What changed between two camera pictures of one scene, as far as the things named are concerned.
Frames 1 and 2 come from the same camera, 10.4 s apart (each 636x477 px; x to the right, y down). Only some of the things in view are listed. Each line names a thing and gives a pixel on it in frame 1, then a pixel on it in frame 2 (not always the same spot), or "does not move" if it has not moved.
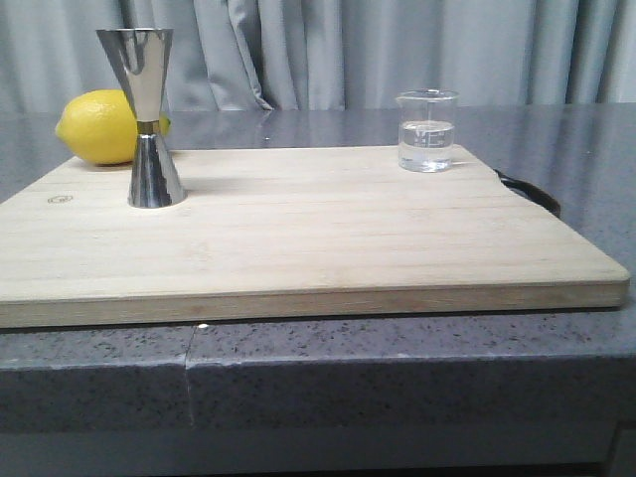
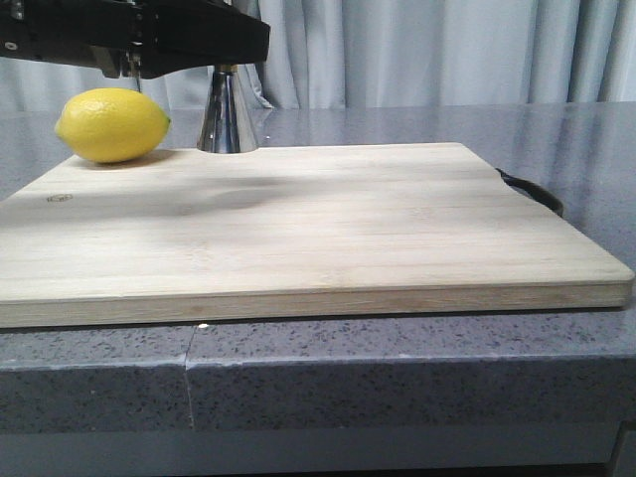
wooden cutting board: (285, 233) does not move
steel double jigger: (142, 56) to (228, 124)
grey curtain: (281, 55) does not move
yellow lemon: (100, 126) does not move
